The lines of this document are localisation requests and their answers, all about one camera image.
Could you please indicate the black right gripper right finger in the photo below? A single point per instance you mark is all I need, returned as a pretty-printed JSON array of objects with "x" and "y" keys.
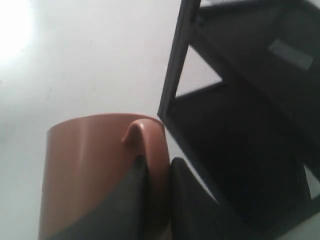
[{"x": 195, "y": 215}]

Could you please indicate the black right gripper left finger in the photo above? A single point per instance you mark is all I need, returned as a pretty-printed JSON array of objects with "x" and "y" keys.
[{"x": 120, "y": 216}]

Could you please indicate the terracotta ceramic mug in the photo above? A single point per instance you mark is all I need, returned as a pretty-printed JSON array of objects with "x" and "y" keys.
[{"x": 87, "y": 157}]

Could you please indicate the black shelf rack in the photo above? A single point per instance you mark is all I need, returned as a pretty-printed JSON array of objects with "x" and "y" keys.
[{"x": 248, "y": 119}]

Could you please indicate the grey label sticker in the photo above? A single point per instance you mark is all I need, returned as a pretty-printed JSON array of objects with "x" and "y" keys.
[{"x": 291, "y": 54}]

